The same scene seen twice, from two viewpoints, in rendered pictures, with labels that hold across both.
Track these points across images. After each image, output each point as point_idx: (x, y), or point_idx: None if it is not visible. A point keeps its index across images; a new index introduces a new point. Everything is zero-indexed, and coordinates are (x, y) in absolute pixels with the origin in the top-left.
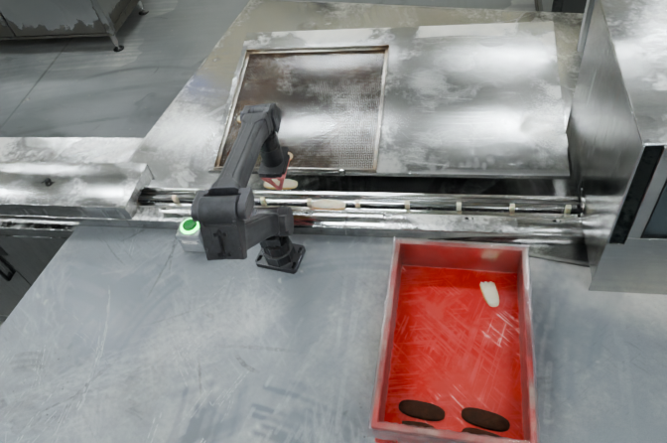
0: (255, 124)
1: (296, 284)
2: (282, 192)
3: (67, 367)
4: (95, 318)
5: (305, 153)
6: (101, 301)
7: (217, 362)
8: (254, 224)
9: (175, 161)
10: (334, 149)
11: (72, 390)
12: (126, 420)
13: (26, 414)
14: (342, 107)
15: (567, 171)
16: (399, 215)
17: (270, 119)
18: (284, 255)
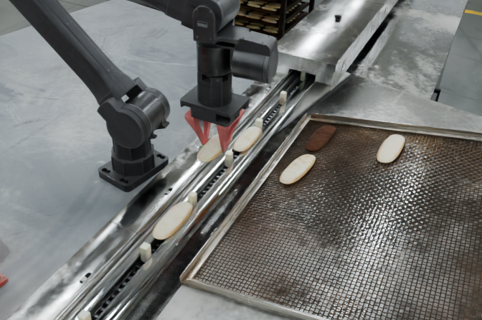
0: None
1: (82, 173)
2: (232, 175)
3: (132, 46)
4: (169, 58)
5: (285, 198)
6: (185, 61)
7: (49, 108)
8: (43, 11)
9: (369, 115)
10: (272, 234)
11: (107, 47)
12: (52, 64)
13: (109, 32)
14: (378, 263)
15: None
16: (70, 295)
17: (189, 8)
18: (113, 153)
